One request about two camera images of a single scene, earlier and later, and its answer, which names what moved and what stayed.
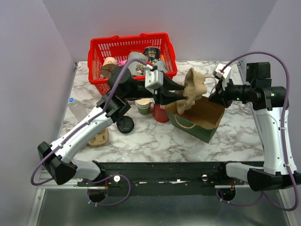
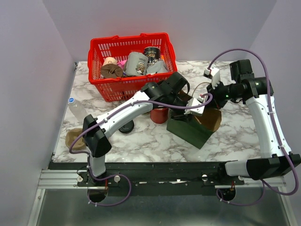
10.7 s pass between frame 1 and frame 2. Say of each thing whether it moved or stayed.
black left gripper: moved
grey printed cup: stayed
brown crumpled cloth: stayed
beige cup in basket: stayed
